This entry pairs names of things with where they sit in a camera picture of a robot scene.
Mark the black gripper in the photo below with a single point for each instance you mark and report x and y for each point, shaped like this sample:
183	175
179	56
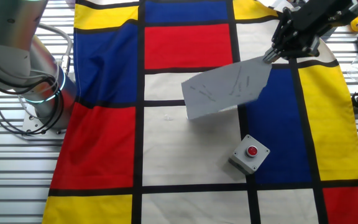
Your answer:
319	15

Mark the white paper sheet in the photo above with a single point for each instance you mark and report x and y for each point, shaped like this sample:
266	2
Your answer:
222	90

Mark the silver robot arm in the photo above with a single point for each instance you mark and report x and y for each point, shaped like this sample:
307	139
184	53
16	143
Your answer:
5	31

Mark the grey red button box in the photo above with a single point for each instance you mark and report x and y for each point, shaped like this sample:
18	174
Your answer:
247	155

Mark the colour block tablecloth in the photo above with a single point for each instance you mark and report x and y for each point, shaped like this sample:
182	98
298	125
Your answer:
104	140

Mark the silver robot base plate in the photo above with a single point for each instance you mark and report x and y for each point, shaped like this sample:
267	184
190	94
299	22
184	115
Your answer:
31	121

